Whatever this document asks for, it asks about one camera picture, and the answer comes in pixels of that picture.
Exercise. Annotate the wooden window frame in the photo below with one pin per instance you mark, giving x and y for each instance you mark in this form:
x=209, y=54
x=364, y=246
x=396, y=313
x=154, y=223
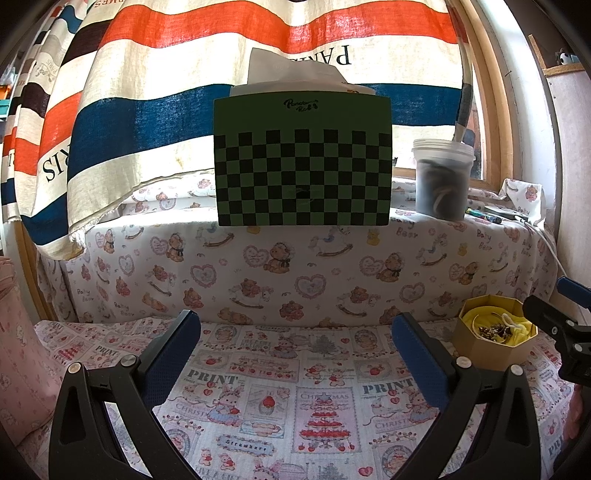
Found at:
x=487, y=92

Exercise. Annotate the pile of jewelry pieces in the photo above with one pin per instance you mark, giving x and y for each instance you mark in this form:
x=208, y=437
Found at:
x=496, y=331

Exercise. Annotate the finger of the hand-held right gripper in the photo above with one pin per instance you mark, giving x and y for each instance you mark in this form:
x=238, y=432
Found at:
x=575, y=288
x=549, y=314

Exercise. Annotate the pink cloth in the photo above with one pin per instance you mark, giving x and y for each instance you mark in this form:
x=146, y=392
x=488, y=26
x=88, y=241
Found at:
x=23, y=369

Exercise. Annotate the green black checkered tissue box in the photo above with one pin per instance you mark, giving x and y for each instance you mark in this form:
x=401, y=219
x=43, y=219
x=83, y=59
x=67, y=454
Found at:
x=302, y=161

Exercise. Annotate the teddy bear printed cloth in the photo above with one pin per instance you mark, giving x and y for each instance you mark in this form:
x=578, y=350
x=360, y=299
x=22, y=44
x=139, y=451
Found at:
x=300, y=272

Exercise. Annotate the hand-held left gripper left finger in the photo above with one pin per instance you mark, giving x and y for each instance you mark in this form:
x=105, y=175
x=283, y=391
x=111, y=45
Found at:
x=173, y=360

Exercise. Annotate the small white figurine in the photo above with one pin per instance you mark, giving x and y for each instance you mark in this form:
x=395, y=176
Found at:
x=567, y=57

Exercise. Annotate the white tissue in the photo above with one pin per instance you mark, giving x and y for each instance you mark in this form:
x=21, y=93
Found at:
x=291, y=69

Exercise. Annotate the octagonal cardboard box yellow lining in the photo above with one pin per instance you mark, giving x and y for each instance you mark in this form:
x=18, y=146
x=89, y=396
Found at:
x=485, y=344

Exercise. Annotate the dark flat case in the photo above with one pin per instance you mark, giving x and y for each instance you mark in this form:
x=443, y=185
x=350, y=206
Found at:
x=505, y=212

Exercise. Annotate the translucent plastic tub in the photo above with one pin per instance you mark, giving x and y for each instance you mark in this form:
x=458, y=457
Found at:
x=441, y=180

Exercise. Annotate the striped curtain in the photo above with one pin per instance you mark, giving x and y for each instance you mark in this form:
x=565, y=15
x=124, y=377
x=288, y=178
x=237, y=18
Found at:
x=138, y=92

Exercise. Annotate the strawberry printed cloth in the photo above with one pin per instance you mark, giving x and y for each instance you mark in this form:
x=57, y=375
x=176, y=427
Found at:
x=286, y=401

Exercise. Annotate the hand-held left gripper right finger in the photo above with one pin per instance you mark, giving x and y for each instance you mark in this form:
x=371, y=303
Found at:
x=422, y=364

